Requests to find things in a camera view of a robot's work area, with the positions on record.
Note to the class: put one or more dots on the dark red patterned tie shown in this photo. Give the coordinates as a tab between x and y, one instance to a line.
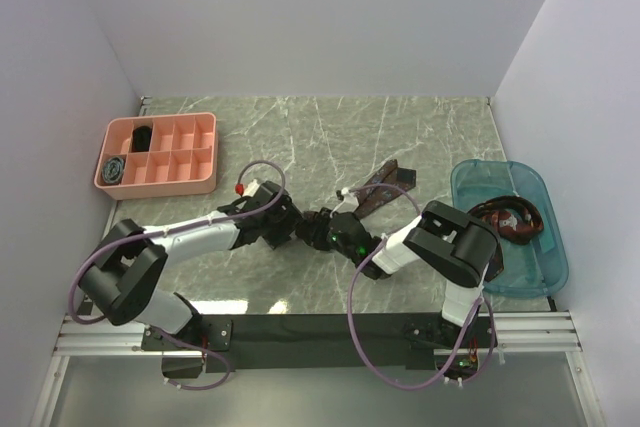
514	218

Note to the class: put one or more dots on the black rolled tie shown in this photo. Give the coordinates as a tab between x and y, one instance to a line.
141	139

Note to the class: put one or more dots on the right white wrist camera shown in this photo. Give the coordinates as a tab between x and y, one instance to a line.
348	201

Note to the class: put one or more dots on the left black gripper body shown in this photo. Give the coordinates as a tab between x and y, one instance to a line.
279	226

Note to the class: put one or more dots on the pink compartment organizer tray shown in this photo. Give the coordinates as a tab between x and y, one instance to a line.
182	159

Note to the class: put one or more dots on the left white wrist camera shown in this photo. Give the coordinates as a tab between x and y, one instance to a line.
248	189

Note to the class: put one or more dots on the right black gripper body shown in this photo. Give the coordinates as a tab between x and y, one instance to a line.
324	239

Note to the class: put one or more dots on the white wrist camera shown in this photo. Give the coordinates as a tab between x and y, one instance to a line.
248	189
348	201

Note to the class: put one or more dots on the aluminium frame rail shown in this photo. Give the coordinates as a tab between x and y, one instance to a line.
507	333

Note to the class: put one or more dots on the brown blue floral tie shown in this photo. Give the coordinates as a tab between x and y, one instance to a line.
388	183

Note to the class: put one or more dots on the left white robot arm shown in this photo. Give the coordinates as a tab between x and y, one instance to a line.
122	281

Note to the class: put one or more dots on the teal transparent plastic bin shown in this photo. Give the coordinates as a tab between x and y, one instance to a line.
538	269

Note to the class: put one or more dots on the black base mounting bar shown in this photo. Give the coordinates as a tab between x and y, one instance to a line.
280	341

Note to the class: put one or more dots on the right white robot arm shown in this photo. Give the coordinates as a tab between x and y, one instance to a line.
460	247

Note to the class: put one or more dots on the grey patterned rolled tie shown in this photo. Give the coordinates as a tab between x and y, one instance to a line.
112	170

